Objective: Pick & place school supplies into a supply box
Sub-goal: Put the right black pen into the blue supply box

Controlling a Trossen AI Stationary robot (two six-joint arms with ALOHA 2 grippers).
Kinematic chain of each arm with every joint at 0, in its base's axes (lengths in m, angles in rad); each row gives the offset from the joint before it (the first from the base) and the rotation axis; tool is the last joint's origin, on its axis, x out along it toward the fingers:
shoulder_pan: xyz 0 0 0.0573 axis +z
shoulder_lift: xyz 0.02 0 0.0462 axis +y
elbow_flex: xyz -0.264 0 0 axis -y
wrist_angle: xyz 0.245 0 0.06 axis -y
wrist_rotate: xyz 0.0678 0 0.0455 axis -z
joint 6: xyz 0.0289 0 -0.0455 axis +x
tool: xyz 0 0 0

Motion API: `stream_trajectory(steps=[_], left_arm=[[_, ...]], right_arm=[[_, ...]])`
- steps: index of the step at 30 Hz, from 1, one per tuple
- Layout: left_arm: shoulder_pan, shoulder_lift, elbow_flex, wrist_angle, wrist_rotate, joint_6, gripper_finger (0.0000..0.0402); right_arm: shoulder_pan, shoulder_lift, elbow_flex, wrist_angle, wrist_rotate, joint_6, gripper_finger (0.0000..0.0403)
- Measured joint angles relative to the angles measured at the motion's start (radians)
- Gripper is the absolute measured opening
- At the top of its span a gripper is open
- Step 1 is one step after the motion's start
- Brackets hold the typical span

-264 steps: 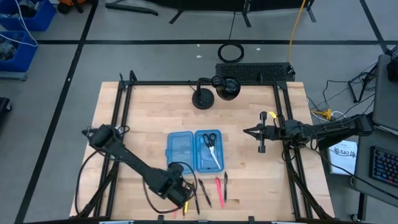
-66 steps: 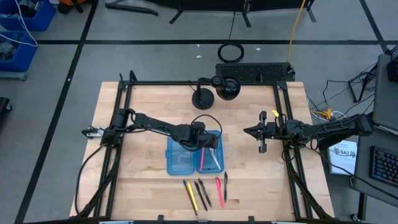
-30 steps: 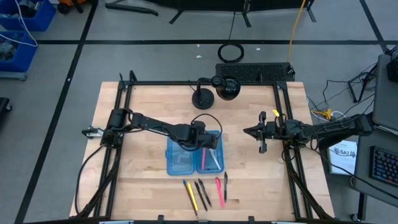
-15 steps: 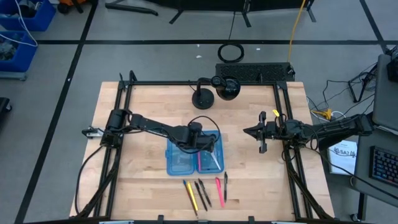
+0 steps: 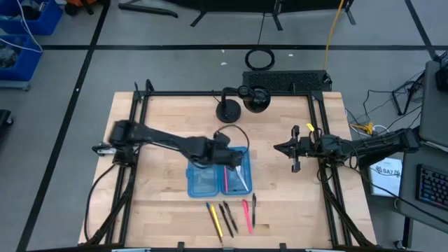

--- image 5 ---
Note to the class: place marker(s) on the grey desk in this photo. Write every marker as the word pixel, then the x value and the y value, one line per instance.
pixel 409 196
pixel 434 105

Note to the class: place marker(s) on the brown pencil with blue eraser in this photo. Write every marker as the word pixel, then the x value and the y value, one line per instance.
pixel 208 204

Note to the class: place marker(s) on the black perforated panel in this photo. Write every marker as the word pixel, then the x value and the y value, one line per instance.
pixel 280 81

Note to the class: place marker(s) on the black metal floor bar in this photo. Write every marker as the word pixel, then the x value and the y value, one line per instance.
pixel 147 9

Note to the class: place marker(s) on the pink pen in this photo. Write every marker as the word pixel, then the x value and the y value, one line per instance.
pixel 247 216

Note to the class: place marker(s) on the black computer keyboard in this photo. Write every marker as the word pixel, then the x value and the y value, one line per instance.
pixel 434 187

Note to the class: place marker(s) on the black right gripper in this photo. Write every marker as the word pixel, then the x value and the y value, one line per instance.
pixel 306 147

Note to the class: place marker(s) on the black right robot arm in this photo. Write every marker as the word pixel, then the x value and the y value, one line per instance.
pixel 378 143

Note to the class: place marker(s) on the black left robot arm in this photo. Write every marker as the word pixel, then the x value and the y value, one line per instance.
pixel 157 136

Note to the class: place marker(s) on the yellow power plug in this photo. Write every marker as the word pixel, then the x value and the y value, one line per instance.
pixel 365 128

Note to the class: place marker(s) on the blue plastic supply box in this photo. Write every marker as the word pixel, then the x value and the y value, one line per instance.
pixel 203 183

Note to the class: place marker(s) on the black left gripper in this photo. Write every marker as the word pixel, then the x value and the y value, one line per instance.
pixel 224 155

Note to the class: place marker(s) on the black desk lamp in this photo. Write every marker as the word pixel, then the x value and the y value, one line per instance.
pixel 228 111

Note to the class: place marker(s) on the black partition screen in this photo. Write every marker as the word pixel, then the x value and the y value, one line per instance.
pixel 245 4

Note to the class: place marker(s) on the blue storage bin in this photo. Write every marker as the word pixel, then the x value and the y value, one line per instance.
pixel 31 59
pixel 49 21

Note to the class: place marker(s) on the white printed paper sheet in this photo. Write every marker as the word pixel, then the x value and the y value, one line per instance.
pixel 385 182

